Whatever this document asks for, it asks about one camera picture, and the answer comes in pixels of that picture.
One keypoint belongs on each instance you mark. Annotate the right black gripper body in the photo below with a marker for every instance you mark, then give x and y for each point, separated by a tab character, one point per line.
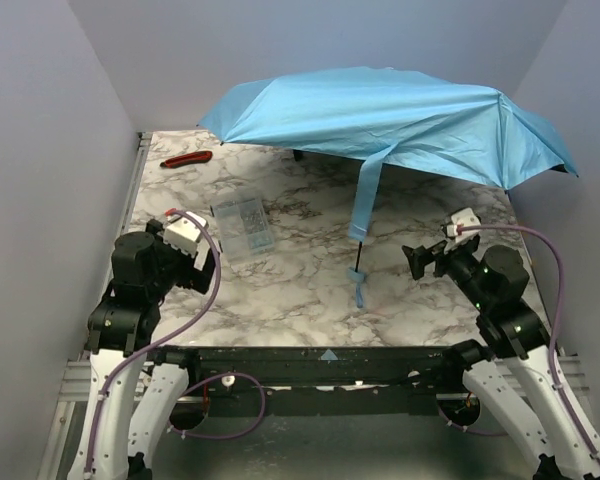
434	258

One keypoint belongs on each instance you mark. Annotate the red black utility knife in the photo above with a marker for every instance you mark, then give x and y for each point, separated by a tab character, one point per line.
194	158

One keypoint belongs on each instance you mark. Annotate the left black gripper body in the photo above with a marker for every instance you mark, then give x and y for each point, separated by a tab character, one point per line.
200	273

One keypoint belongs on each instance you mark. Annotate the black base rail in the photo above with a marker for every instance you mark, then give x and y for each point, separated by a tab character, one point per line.
321	381

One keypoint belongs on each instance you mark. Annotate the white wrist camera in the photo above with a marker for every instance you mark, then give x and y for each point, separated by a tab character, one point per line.
457	227
181	233

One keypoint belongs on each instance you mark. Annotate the blue folding umbrella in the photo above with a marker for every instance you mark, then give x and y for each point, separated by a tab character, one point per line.
392	117

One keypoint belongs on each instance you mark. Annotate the clear plastic screw box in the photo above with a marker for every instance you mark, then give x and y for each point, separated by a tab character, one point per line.
243	227

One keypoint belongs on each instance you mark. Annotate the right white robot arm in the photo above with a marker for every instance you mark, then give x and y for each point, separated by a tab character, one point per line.
513	371

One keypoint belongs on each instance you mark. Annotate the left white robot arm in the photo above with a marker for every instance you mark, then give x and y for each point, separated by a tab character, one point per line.
146	265

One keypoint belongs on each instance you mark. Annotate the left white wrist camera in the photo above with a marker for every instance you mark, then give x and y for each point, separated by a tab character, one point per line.
181	233

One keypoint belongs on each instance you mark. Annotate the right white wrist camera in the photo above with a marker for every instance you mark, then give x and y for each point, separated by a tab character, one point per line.
457	227

